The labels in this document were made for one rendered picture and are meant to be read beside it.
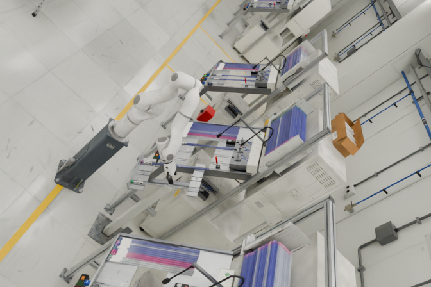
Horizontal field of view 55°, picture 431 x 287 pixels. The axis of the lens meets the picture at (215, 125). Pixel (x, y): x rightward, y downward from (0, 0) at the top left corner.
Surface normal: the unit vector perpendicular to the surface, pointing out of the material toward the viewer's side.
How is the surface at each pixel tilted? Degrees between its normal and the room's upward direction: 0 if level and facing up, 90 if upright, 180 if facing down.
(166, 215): 90
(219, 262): 44
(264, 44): 90
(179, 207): 90
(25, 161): 0
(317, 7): 90
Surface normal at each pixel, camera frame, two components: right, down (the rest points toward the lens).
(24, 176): 0.69, -0.54
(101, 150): 0.04, 0.69
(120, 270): 0.00, -0.86
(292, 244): -0.22, 0.49
